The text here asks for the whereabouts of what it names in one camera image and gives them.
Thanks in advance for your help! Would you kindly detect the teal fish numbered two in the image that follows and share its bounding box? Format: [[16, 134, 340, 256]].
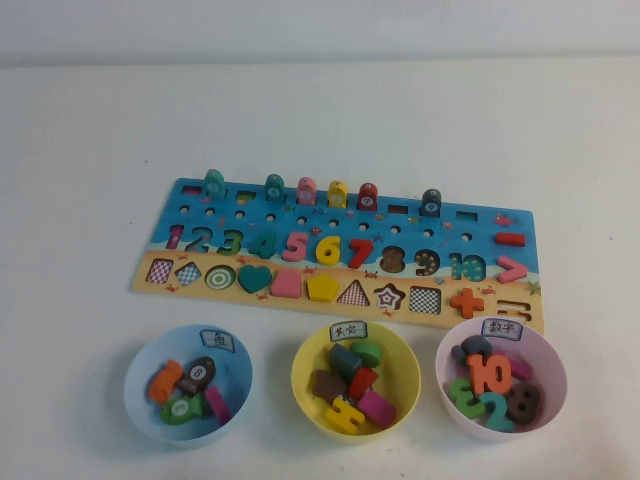
[[203, 168, 227, 200]]

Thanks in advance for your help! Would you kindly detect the yellow wooden fish piece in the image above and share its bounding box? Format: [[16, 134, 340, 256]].
[[327, 179, 349, 209]]

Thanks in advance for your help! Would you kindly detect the pink wooden fish piece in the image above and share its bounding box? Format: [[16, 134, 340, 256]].
[[296, 176, 318, 207]]

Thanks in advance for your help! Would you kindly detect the paper label on yellow bowl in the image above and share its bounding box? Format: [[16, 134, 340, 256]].
[[328, 320, 369, 342]]

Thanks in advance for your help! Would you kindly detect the paper label on blue bowl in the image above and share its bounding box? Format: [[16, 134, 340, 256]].
[[199, 328, 237, 347]]

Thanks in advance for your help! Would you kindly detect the blue wooden puzzle board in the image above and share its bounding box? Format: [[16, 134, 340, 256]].
[[130, 177, 545, 337]]

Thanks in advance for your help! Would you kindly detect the yellow plastic bowl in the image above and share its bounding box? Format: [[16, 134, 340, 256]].
[[291, 320, 423, 437]]

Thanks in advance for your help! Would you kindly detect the yellow number piece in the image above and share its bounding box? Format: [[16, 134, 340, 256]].
[[325, 395, 365, 435]]

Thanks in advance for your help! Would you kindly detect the magenta wooden fish piece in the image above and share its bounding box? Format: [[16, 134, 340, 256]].
[[203, 385, 232, 426]]

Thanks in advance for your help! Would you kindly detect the paper label on pink bowl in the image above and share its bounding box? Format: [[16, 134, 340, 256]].
[[481, 318, 524, 341]]

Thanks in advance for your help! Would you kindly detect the light blue plastic bowl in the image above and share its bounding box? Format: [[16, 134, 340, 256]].
[[123, 324, 254, 443]]

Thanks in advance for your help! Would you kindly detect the orange wooden fish piece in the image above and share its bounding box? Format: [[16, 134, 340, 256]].
[[146, 359, 183, 404]]

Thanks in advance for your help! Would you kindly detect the pink plastic bowl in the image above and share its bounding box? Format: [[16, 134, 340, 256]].
[[434, 316, 569, 442]]

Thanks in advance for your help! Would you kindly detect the yellow wooden number six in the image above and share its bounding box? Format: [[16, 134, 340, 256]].
[[315, 233, 343, 265]]

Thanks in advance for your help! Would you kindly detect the pink wooden number five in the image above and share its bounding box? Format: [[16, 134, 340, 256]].
[[281, 231, 309, 263]]

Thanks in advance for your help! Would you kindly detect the red wooden number seven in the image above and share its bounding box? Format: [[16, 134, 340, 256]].
[[347, 238, 375, 270]]

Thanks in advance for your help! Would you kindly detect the yellow wooden pentagon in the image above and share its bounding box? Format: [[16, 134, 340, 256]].
[[305, 273, 342, 302]]

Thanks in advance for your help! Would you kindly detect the teal wooden number four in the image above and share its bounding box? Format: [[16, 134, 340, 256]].
[[248, 230, 278, 260]]

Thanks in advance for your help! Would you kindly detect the pink wooden trapezoid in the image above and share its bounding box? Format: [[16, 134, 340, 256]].
[[270, 270, 304, 298]]

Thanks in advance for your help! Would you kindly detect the red fish numbered seven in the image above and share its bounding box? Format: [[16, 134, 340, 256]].
[[356, 182, 378, 212]]

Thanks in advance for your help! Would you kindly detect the teal fish numbered four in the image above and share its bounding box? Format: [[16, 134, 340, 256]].
[[264, 173, 286, 204]]

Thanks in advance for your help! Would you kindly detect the teal wooden heart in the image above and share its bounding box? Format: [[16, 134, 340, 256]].
[[237, 265, 274, 296]]

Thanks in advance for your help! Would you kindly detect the dark blue fish numbered nine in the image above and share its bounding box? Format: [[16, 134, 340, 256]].
[[419, 188, 443, 218]]

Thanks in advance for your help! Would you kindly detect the green wooden circle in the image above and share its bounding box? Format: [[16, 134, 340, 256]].
[[349, 339, 384, 369]]

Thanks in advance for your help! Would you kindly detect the dark teal wooden block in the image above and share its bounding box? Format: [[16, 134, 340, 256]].
[[327, 343, 363, 380]]

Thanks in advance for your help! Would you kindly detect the brown wooden star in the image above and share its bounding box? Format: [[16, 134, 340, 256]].
[[311, 368, 350, 404]]

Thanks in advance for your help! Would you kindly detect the orange wooden plus sign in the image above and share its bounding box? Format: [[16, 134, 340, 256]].
[[449, 287, 487, 319]]

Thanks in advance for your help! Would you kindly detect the magenta wooden rectangle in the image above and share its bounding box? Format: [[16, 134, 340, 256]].
[[356, 389, 398, 426]]

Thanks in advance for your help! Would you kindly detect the brown fish numbered eight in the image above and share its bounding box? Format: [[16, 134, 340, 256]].
[[178, 355, 218, 395]]

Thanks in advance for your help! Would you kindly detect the dark grey wooden number nine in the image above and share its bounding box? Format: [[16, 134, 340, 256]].
[[451, 334, 494, 362]]

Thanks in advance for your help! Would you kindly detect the pink wooden greater-than sign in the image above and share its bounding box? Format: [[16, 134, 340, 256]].
[[496, 255, 529, 285]]

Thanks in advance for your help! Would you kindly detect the green wooden number three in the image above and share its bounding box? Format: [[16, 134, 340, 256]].
[[446, 377, 485, 417]]

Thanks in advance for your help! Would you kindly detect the orange wooden number ten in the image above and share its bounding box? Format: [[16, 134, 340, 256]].
[[465, 350, 513, 396]]

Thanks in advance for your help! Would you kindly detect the green fish numbered three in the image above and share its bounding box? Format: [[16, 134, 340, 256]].
[[160, 392, 214, 426]]

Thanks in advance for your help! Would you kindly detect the magenta wooden number one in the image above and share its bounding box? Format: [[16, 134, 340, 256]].
[[505, 352, 532, 381]]

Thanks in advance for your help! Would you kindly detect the teal wooden number two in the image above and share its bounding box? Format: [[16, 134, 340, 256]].
[[480, 392, 515, 434]]

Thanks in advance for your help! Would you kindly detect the brown wooden number eight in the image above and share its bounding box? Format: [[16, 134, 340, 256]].
[[505, 380, 543, 426]]

